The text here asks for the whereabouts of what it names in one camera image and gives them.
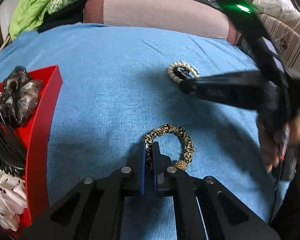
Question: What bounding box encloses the leopard print hair tie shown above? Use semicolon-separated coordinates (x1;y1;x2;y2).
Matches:
144;123;195;170

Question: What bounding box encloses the white pearl bracelet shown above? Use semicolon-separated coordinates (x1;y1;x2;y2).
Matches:
167;60;201;84

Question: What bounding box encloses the white polka dot scrunchie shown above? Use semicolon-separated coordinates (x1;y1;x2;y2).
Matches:
0;169;28;232

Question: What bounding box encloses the black hair claw clip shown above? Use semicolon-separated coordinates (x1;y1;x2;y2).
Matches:
0;110;27;177

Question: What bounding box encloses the grey black scrunchie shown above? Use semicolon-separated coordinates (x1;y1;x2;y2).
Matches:
0;66;43;129

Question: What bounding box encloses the person right hand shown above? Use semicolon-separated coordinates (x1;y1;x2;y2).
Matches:
256;109;300;173

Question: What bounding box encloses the striped beige cushion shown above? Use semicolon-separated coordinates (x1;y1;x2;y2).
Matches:
259;14;300;74

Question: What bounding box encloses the white patterned pillow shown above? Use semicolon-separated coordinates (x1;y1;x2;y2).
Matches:
246;0;300;28

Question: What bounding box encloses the pink pillow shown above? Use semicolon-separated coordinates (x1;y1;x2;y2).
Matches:
83;0;237;44

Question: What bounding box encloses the red tray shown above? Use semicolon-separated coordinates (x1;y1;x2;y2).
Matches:
0;66;62;239

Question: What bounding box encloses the blue bed sheet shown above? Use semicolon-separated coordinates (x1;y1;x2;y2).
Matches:
0;24;286;239

